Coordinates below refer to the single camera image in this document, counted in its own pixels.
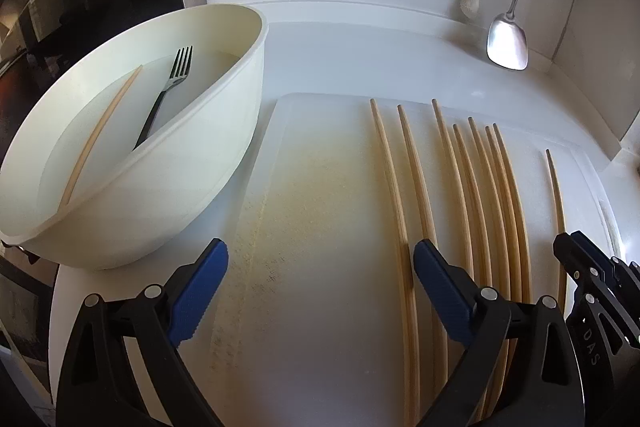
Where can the group of wooden chopsticks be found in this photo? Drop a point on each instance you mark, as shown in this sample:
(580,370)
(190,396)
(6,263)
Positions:
(520,247)

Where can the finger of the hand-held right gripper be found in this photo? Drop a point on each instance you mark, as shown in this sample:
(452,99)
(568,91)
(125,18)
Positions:
(577,262)
(592,244)

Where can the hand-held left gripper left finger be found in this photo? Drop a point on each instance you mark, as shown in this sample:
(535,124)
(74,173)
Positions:
(197,292)

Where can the white plastic bowl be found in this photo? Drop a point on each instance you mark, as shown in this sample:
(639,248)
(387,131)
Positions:
(200,157)

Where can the wooden chopstick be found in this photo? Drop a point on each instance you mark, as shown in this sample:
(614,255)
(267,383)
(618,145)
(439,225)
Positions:
(102,132)

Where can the metal fork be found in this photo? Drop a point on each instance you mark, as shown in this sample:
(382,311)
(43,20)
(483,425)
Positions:
(152,119)

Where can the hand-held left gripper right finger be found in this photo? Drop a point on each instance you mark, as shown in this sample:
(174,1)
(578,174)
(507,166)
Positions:
(442,292)

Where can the white plastic cutting board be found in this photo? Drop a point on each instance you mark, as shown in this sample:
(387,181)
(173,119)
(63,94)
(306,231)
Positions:
(325,207)

